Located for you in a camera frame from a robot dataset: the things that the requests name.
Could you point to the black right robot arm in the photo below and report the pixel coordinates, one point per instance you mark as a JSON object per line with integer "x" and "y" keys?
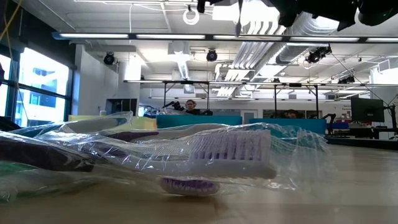
{"x": 379, "y": 12}

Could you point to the background black robot arm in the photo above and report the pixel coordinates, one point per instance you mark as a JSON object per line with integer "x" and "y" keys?
{"x": 207, "y": 112}
{"x": 177, "y": 106}
{"x": 332, "y": 119}

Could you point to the black ceiling spotlight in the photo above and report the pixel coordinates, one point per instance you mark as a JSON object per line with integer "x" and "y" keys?
{"x": 109, "y": 59}
{"x": 211, "y": 56}
{"x": 314, "y": 56}
{"x": 346, "y": 80}

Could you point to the white ceiling light panel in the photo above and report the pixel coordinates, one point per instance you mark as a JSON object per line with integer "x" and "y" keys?
{"x": 258, "y": 14}

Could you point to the white ceiling pipe bundle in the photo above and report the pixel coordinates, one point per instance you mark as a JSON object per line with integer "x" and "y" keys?
{"x": 248, "y": 56}

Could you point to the thin hanging light strip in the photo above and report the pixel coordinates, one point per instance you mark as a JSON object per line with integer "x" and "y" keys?
{"x": 143, "y": 81}

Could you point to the black monitor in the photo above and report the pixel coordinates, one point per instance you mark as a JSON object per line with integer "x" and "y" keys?
{"x": 121, "y": 107}
{"x": 367, "y": 109}

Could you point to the blue background crate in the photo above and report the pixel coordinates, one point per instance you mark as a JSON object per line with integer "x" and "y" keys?
{"x": 340, "y": 125}

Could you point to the small teal plastic bin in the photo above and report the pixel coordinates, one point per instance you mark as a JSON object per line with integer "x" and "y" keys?
{"x": 199, "y": 120}

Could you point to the large teal-blue plastic bin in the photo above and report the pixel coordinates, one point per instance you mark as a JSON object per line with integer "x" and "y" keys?
{"x": 295, "y": 125}

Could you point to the long ceiling light bar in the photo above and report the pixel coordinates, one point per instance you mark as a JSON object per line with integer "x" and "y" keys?
{"x": 93, "y": 35}

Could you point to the black background desk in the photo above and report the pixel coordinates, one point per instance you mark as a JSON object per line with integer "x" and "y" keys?
{"x": 367, "y": 132}

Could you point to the yellow plastic bin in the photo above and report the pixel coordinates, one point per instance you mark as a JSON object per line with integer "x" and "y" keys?
{"x": 144, "y": 123}

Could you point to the white toothbrush purple bristles wrapped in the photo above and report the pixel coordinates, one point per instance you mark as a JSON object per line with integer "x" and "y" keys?
{"x": 230, "y": 146}

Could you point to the white blue wrapped toothbrush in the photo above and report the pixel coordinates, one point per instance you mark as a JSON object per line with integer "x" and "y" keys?
{"x": 93, "y": 124}

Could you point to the dark purple wrapped toothbrush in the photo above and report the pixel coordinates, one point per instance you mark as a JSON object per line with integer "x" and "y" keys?
{"x": 37, "y": 154}

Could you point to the green wrapped toothbrush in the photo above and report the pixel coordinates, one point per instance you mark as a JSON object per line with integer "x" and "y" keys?
{"x": 18, "y": 169}

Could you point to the white vent duct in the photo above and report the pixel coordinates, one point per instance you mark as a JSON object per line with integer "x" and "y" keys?
{"x": 183, "y": 67}

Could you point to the large glass window wall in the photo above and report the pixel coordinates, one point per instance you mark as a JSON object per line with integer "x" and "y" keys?
{"x": 43, "y": 77}

